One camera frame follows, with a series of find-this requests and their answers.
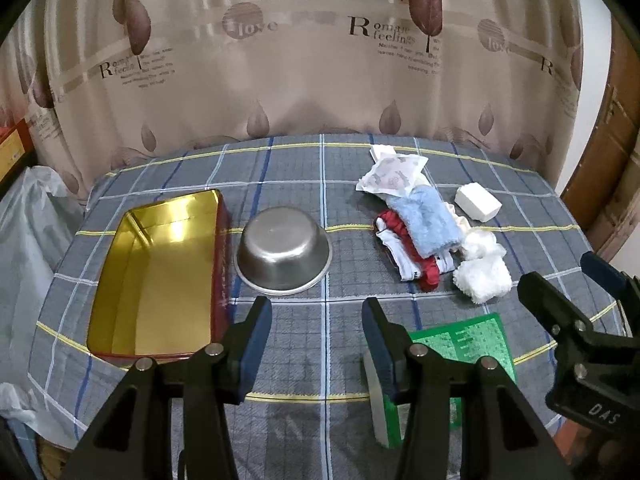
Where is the stainless steel bowl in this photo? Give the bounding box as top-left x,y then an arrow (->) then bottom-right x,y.
235,206 -> 333,296

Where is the red white satin cloth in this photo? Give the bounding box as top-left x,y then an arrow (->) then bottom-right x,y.
374,209 -> 454,292

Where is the gold red tin tray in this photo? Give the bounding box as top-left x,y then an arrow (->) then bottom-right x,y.
87,190 -> 230,365

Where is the brown wooden door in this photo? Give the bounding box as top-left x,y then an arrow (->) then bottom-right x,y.
562,20 -> 639,261

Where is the green white tissue box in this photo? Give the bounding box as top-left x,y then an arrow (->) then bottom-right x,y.
363,313 -> 518,448

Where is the patterned white handkerchief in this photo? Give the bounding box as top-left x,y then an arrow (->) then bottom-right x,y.
356,144 -> 430,198

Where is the grey plaid tablecloth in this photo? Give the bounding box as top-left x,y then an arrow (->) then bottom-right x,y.
27,134 -> 620,479

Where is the light blue fluffy towel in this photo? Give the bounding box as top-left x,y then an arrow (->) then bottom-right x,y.
385,185 -> 463,258

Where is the red yellow cardboard box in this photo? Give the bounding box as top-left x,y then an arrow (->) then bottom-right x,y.
0,119 -> 37,183

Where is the white foam block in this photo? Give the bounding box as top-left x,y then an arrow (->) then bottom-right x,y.
454,182 -> 502,223

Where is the white fluffy yellow-lined mitt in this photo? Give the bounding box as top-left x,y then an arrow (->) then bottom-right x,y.
452,229 -> 513,304

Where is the beige printed curtain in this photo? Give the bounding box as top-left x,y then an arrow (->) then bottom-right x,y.
1,0 -> 582,197

